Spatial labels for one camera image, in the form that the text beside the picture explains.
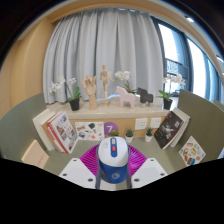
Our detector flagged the black cover book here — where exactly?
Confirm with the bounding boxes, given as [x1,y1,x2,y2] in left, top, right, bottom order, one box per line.
[153,110,185,150]

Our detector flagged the brown cover book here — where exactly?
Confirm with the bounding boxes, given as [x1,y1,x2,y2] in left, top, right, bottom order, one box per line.
[41,113,64,154]

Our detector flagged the white orchid in black pot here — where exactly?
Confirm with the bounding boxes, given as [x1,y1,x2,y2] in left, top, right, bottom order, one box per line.
[156,73,187,111]
[49,75,83,112]

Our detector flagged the wooden hand model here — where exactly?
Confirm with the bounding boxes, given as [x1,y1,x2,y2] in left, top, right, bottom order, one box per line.
[82,74,98,111]

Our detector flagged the green felt desk divider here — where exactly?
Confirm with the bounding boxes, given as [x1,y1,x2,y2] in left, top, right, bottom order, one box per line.
[176,89,224,159]
[0,92,48,159]

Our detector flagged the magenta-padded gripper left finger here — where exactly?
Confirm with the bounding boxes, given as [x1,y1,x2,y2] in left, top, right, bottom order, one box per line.
[59,143,101,190]

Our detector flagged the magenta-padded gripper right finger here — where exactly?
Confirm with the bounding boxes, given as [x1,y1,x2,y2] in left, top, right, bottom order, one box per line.
[128,143,168,189]

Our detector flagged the dark wooden horse figure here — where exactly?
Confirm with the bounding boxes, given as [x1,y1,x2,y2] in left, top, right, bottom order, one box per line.
[136,87,155,108]

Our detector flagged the wooden desk shelf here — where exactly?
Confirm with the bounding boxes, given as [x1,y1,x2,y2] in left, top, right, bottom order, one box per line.
[46,96,178,139]

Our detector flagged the pink wooden horse figure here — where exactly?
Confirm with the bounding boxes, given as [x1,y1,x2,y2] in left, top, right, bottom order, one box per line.
[115,85,137,109]

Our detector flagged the thick white book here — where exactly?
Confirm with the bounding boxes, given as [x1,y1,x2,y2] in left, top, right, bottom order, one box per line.
[32,108,56,152]

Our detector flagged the blue and white computer mouse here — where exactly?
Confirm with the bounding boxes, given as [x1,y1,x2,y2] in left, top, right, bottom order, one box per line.
[96,135,130,184]

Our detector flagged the dark framed window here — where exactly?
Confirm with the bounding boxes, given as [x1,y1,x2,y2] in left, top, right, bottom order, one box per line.
[151,16,224,104]

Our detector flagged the white book stack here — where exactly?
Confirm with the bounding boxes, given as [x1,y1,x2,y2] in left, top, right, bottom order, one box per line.
[169,107,191,148]

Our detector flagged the white wall socket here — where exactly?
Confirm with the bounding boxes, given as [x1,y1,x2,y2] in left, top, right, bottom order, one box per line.
[149,117,163,129]
[134,117,149,131]

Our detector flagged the food sticker sheet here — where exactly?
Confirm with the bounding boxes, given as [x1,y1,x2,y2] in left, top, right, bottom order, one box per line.
[178,135,207,167]

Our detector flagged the round purple number sticker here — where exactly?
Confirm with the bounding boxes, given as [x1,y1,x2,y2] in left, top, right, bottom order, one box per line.
[103,121,119,138]

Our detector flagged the wooden artist mannequin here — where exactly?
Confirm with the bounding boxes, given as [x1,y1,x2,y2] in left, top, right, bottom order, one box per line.
[99,64,115,107]

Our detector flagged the red-spined photo magazine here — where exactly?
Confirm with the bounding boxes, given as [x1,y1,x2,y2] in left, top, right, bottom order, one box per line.
[46,111,79,155]

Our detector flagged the pale pink paper card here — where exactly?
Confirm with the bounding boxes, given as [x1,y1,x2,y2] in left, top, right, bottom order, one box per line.
[20,139,50,169]

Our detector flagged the white orchid flowers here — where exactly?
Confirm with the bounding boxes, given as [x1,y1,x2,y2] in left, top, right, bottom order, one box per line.
[114,70,138,95]

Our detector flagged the grey pleated curtain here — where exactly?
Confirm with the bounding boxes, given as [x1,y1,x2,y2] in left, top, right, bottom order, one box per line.
[42,7,166,105]

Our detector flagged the white assorted sticker sheet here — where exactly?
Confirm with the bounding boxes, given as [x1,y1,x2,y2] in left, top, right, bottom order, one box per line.
[74,121,105,142]

